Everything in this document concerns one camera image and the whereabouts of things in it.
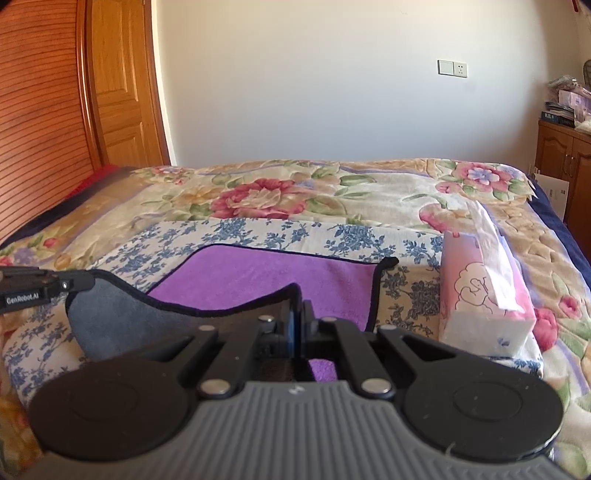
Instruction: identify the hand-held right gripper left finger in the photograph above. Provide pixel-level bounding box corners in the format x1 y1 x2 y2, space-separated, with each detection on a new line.
151 299 304 400

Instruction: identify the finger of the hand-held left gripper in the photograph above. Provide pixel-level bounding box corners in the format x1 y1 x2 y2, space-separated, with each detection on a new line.
46 269 100 292

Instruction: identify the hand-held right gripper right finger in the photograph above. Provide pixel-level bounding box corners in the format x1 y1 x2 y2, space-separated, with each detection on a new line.
303 300 459 400

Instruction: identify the purple and grey towel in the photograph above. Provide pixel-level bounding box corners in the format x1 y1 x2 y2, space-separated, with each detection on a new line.
65 244 400 385

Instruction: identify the blue floral white blanket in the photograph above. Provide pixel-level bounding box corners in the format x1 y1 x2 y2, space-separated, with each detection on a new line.
0 219 546 407

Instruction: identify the floral bed quilt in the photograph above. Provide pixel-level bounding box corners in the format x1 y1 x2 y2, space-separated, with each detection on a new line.
0 158 591 480

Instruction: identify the wooden slatted headboard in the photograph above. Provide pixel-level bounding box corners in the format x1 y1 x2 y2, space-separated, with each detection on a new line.
0 0 103 243

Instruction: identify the pink and white tissue pack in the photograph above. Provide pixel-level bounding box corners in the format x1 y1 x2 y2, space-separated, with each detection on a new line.
438 200 539 359

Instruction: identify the wooden door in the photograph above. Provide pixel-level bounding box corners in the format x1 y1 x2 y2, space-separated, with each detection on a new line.
84 0 172 168

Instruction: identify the dark blue bed sheet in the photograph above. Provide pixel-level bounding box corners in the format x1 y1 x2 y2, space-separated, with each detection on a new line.
525 178 591 274

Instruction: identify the wooden cabinet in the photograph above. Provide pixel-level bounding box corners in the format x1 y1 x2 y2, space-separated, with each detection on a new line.
533 117 591 247

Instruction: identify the stack of books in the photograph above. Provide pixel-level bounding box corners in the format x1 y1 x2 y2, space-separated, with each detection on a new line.
540 100 579 129

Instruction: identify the pink box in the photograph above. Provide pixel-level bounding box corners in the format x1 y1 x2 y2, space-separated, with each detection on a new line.
556 89 591 117

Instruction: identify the white wall switch socket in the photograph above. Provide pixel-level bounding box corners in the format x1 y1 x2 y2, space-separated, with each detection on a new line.
437 58 468 78

